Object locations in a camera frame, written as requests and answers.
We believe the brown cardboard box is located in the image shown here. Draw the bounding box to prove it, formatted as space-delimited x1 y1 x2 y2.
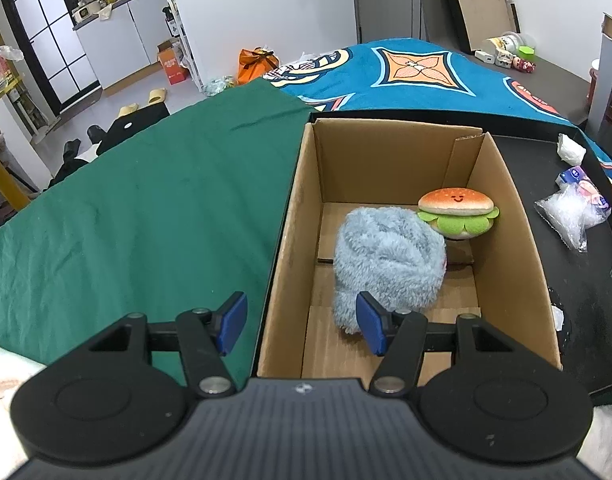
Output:
257 118 561 380

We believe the clear plastic bag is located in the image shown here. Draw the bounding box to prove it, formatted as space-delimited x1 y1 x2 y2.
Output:
534 185 601 254

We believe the white tissue wad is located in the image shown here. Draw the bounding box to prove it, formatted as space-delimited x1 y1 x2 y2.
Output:
556 133 587 167

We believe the fluffy light blue plush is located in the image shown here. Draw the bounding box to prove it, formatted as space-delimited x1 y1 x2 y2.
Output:
333 207 447 335

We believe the green cloth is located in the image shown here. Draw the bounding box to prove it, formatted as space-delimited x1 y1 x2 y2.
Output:
0 80 312 385

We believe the hamburger plush toy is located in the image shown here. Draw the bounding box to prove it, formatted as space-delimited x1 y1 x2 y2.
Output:
417 188 499 240

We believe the black white cushion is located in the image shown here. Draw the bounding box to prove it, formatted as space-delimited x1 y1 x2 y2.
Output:
49 102 169 188

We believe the blue tissue packet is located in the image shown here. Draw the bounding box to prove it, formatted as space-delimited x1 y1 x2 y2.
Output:
556 166 612 224

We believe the yellow slipper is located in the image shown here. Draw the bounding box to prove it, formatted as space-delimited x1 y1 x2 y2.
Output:
148 88 167 106
117 103 139 118

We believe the blue patterned blanket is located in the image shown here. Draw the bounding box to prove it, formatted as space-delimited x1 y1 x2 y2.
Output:
261 37 612 221

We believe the orange cardboard box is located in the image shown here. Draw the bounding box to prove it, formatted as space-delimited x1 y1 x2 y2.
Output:
157 40 190 84

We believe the orange bag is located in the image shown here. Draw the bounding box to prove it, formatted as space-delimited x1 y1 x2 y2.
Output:
236 47 280 86

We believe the red white small box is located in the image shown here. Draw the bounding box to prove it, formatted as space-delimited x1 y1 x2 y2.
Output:
511 56 536 74

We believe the white kitchen cabinet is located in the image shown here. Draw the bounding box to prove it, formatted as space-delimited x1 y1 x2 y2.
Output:
74 0 172 89

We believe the green lidded container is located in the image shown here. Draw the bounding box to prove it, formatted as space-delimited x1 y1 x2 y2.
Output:
516 46 535 61

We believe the black framed glass door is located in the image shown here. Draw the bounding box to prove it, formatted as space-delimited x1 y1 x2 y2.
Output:
1 0 99 115

